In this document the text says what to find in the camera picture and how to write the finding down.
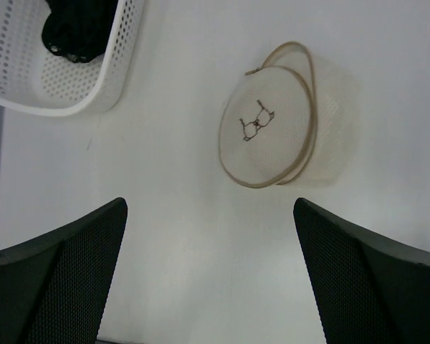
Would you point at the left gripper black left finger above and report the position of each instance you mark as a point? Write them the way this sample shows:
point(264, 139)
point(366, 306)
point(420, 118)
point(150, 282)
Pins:
point(54, 287)

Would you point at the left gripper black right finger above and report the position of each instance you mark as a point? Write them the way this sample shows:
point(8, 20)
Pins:
point(368, 288)

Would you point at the white perforated plastic basket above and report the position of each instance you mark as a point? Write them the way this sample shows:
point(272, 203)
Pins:
point(34, 81)

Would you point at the black bra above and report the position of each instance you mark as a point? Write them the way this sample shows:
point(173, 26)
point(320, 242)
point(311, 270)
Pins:
point(78, 30)

